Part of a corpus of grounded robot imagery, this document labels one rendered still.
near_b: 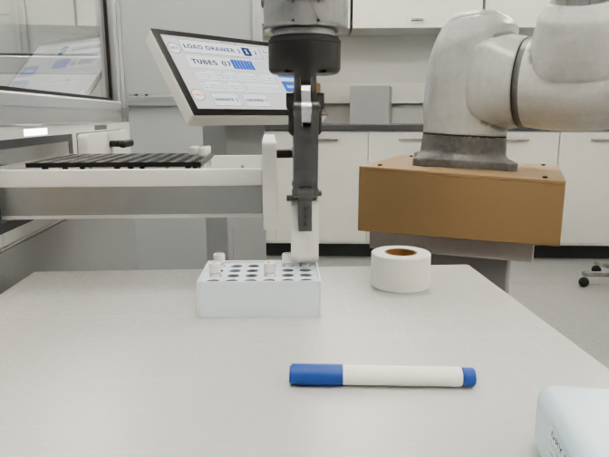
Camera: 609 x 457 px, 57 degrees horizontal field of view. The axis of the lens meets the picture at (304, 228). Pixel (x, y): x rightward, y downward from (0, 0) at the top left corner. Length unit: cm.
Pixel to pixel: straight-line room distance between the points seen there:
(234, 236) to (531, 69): 107
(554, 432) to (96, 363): 34
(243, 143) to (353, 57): 278
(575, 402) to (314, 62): 38
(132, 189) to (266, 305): 25
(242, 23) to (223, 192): 184
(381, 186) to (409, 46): 358
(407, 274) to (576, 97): 46
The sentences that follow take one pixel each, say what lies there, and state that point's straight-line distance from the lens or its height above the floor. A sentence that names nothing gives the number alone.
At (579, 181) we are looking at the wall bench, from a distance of 411.
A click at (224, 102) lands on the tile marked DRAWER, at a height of 100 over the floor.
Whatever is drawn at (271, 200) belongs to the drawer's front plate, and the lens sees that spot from 69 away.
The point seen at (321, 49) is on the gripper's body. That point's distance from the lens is 58.
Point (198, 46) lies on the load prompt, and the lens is 175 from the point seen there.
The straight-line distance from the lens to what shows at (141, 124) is 259.
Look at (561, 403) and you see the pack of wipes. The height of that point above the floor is 80.
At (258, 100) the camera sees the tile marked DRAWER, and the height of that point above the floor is 100.
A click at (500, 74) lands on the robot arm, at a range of 102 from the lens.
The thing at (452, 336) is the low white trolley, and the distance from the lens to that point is 54.
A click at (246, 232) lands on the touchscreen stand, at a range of 180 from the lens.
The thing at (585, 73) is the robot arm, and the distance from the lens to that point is 98.
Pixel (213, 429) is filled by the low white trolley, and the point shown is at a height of 76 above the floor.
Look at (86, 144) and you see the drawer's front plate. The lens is 105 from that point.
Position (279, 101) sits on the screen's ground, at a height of 100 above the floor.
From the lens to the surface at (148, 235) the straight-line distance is 264.
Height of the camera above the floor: 96
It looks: 11 degrees down
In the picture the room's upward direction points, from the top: straight up
